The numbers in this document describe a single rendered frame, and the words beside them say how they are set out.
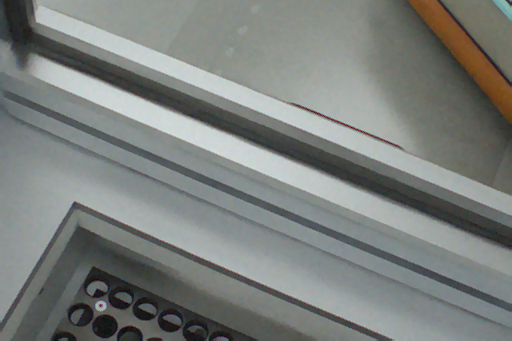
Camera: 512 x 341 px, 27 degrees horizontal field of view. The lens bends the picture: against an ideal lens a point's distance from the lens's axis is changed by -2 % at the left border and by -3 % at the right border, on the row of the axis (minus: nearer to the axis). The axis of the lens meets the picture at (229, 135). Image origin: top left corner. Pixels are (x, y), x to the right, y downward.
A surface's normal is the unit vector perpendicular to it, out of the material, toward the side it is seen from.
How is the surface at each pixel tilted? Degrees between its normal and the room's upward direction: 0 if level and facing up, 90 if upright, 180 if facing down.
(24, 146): 0
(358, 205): 0
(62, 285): 90
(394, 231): 45
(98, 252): 0
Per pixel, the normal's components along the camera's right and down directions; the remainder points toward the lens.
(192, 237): 0.04, -0.53
